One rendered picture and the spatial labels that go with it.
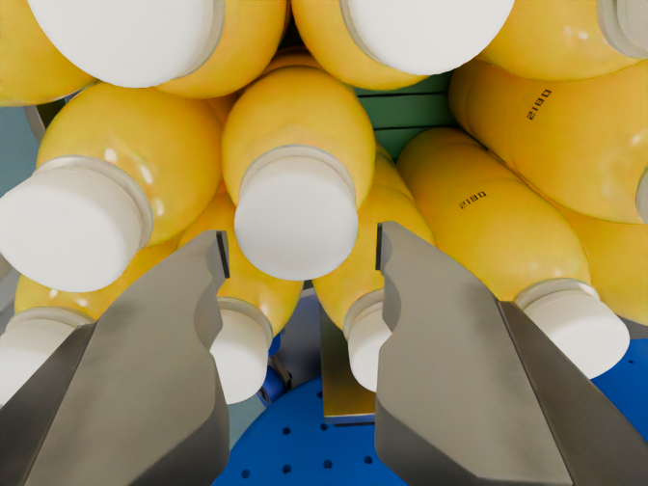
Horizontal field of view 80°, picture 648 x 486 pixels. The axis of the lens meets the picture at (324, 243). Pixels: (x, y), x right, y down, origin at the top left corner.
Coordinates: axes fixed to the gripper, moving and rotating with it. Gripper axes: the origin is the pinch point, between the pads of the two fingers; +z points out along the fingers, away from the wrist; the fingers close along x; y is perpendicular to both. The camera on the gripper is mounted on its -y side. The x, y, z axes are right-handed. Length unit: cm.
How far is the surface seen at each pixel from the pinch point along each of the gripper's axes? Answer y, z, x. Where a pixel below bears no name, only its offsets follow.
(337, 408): 17.2, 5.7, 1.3
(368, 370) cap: 6.5, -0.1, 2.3
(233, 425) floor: 177, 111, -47
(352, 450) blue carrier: 23.8, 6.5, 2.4
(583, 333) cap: 5.1, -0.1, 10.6
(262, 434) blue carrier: 23.8, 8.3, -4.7
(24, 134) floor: 25, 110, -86
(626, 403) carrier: 49, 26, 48
